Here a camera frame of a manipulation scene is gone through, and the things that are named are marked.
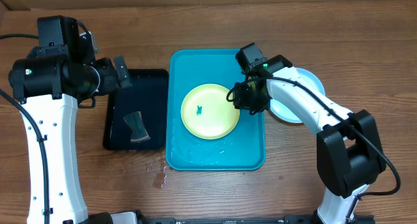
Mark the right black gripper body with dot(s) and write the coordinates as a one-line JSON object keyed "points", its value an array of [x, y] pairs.
{"points": [[247, 98]]}

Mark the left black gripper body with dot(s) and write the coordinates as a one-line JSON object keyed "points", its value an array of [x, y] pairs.
{"points": [[109, 81]]}

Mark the light blue plate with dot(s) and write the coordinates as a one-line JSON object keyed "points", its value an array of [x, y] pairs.
{"points": [[285, 114]]}

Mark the yellow-green plate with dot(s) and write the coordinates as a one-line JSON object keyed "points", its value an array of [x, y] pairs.
{"points": [[206, 113]]}

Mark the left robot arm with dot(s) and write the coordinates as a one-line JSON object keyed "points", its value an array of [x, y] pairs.
{"points": [[49, 86]]}

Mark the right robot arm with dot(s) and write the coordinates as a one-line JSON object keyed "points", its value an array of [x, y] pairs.
{"points": [[349, 152]]}

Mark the black plastic tray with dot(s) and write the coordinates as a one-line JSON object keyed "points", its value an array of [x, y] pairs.
{"points": [[148, 94]]}

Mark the teal plastic tray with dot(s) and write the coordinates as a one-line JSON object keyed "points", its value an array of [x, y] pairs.
{"points": [[244, 149]]}

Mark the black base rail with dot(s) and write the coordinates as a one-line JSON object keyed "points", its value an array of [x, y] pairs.
{"points": [[228, 220]]}

